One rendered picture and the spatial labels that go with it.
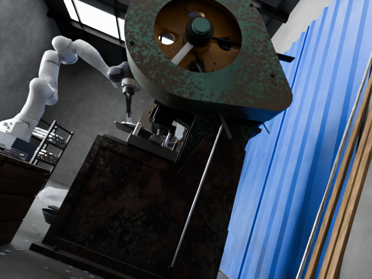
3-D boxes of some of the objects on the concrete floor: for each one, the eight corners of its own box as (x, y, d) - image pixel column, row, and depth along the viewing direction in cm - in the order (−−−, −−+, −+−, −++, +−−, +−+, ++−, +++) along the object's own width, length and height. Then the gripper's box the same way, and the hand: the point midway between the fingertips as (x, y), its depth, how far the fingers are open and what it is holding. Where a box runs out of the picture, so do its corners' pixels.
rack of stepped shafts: (20, 186, 313) (58, 121, 340) (-5, 175, 326) (34, 113, 353) (44, 192, 352) (76, 133, 379) (21, 182, 365) (53, 125, 392)
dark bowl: (29, 218, 170) (34, 208, 172) (46, 216, 198) (50, 207, 200) (70, 234, 171) (75, 224, 173) (81, 230, 200) (85, 221, 202)
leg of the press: (28, 249, 112) (115, 85, 138) (39, 245, 123) (117, 94, 149) (214, 320, 116) (264, 148, 142) (208, 310, 127) (256, 151, 153)
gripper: (123, 92, 167) (123, 126, 162) (122, 83, 155) (122, 120, 150) (134, 92, 169) (135, 126, 163) (134, 84, 156) (134, 120, 151)
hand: (128, 118), depth 157 cm, fingers closed
